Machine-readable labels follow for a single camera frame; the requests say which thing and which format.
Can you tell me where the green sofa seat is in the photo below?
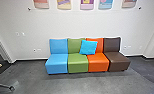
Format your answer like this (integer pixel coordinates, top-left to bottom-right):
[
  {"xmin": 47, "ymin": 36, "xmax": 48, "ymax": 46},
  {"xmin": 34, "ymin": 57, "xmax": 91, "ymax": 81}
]
[{"xmin": 66, "ymin": 37, "xmax": 90, "ymax": 74}]

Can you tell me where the pink and teal poster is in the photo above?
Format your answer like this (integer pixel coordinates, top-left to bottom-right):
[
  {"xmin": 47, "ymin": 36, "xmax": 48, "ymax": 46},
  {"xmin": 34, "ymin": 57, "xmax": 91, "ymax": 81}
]
[{"xmin": 120, "ymin": 0, "xmax": 139, "ymax": 9}]

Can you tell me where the orange sofa seat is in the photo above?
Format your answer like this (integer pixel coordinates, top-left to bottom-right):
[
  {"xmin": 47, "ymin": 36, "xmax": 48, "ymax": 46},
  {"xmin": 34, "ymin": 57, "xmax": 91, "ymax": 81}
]
[{"xmin": 85, "ymin": 37, "xmax": 111, "ymax": 73}]

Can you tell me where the purple poster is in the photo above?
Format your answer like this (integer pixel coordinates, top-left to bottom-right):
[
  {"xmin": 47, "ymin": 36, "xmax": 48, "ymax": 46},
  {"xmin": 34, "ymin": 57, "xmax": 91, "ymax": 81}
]
[{"xmin": 79, "ymin": 0, "xmax": 95, "ymax": 10}]

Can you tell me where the brown sofa seat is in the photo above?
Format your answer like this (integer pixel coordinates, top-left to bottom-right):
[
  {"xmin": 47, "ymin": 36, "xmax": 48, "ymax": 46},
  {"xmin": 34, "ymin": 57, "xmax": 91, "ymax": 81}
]
[{"xmin": 102, "ymin": 36, "xmax": 132, "ymax": 73}]

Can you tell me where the blue sofa seat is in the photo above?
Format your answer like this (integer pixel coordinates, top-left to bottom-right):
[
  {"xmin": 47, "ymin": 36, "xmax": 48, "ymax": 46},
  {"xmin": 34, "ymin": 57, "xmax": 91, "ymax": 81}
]
[{"xmin": 44, "ymin": 38, "xmax": 70, "ymax": 75}]

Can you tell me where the light blue poster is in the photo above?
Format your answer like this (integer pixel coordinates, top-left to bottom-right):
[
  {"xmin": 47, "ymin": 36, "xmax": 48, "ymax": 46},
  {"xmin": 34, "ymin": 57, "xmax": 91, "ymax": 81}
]
[{"xmin": 97, "ymin": 0, "xmax": 115, "ymax": 10}]

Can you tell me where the salmon pink poster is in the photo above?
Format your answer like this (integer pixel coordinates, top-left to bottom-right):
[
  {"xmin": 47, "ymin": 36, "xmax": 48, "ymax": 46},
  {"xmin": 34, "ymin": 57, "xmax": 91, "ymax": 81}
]
[{"xmin": 32, "ymin": 0, "xmax": 50, "ymax": 10}]

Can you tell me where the cyan square pillow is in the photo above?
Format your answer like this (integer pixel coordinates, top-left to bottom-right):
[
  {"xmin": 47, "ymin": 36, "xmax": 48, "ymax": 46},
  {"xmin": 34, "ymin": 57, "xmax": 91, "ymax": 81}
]
[{"xmin": 78, "ymin": 39, "xmax": 99, "ymax": 56}]

